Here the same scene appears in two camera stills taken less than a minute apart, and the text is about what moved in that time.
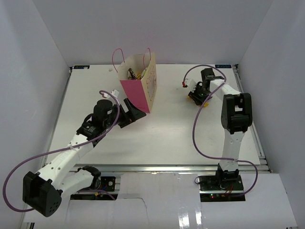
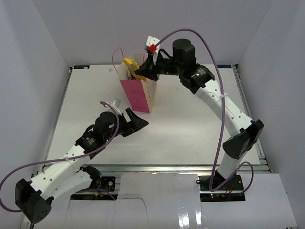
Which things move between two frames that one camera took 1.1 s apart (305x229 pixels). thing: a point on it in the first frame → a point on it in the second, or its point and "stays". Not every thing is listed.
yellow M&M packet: (206, 104) → (133, 66)
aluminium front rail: (245, 169) stays
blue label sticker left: (77, 67) stays
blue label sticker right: (223, 66) stays
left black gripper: (133, 114) → (134, 125)
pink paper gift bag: (142, 93) stays
